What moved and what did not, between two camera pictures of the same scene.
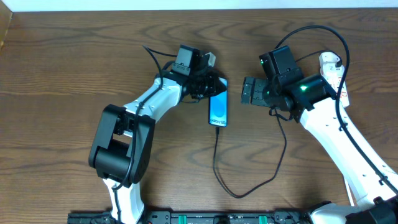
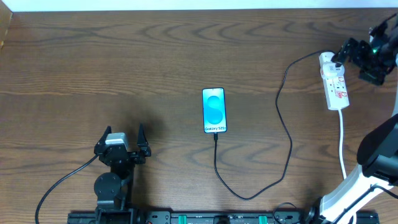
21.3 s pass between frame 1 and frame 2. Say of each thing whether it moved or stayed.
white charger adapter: stayed
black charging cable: moved
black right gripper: moved
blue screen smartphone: moved
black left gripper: moved
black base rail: stayed
